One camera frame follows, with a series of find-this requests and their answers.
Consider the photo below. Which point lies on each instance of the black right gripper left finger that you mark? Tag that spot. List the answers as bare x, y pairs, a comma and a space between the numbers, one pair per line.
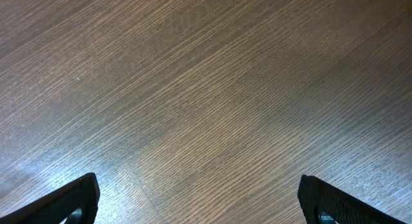
75, 202

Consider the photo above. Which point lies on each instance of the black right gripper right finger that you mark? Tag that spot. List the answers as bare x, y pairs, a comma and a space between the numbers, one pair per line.
323, 203

